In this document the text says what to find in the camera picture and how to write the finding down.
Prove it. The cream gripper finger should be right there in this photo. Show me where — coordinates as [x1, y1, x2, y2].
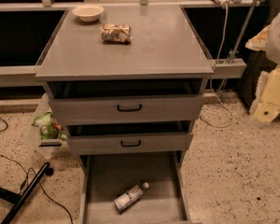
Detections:
[249, 66, 280, 124]

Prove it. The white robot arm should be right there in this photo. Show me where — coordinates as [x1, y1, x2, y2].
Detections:
[245, 12, 280, 124]

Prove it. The grey drawer cabinet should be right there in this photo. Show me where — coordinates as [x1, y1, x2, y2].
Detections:
[35, 4, 215, 224]

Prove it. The bottom grey drawer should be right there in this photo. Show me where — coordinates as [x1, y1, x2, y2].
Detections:
[78, 152, 191, 224]

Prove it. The grey drawer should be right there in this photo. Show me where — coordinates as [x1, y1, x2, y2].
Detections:
[78, 152, 191, 224]
[69, 133, 193, 155]
[49, 95, 203, 125]

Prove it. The top grey drawer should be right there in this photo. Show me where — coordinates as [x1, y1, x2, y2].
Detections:
[49, 95, 203, 125]

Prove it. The middle grey drawer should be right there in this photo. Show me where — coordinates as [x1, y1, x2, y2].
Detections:
[69, 133, 193, 155]

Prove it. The slanted metal rod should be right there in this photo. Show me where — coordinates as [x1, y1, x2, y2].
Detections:
[216, 0, 265, 93]

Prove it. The dark side cabinet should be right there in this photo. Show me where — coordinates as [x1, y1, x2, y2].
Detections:
[236, 0, 280, 109]

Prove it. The crumpled snack bag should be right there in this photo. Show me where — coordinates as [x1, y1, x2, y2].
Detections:
[100, 23, 132, 44]

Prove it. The white bowl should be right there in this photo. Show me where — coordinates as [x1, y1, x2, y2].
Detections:
[72, 5, 104, 22]

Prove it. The green chip bag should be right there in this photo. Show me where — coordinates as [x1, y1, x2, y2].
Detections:
[32, 112, 66, 140]

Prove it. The clear plastic bin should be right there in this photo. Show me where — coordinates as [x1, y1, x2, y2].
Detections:
[27, 94, 70, 159]

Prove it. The black stand leg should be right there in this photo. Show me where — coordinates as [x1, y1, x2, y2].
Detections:
[0, 162, 53, 224]

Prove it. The grey metal rail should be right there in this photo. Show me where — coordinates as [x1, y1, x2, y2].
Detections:
[0, 59, 246, 88]

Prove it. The black floor cable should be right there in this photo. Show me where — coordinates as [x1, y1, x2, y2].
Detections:
[0, 109, 75, 224]

